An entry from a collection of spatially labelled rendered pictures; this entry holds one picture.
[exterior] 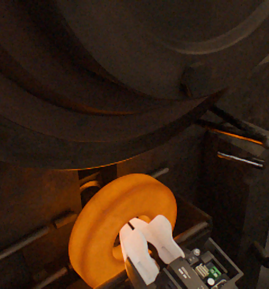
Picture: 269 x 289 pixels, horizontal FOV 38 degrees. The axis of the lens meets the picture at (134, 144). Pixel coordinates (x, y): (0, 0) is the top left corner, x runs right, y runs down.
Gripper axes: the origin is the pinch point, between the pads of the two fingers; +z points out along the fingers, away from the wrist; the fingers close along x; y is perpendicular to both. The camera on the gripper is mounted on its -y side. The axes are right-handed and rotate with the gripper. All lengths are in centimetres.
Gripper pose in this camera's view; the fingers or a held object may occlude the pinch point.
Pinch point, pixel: (128, 228)
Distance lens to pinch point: 51.9
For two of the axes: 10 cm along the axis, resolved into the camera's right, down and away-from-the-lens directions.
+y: 1.7, -6.9, -7.0
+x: -7.8, 3.3, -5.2
